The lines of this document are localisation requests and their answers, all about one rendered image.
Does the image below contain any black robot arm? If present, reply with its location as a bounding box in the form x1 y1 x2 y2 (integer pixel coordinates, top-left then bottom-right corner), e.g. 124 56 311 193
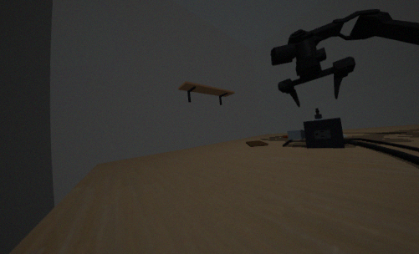
270 9 419 77

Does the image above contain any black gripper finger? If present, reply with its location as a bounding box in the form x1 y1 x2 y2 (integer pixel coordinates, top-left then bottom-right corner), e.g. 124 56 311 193
334 68 349 99
283 86 300 107

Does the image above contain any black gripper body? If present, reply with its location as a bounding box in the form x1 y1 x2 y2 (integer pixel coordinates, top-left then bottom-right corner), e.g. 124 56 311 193
278 52 355 93

